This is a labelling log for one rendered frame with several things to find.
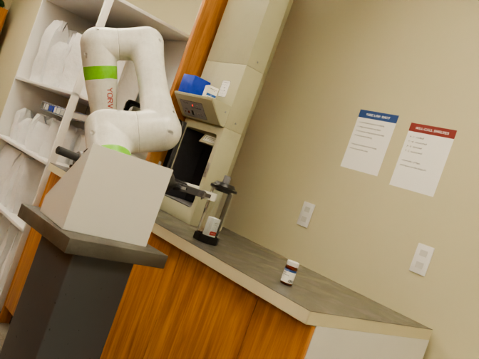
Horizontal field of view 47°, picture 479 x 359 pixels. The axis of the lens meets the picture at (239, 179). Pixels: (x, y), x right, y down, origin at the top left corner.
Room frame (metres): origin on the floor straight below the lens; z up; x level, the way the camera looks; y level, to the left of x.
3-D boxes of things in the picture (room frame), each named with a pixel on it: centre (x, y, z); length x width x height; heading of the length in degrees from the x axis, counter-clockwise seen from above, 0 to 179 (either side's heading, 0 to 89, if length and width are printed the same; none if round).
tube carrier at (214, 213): (2.16, 0.05, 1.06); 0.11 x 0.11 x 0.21
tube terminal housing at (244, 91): (2.72, 0.16, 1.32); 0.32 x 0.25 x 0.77; 41
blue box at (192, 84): (2.67, 0.35, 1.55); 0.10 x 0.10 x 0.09; 41
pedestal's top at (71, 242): (1.60, 0.34, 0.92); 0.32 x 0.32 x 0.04; 44
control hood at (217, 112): (2.60, 0.29, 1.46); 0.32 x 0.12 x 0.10; 41
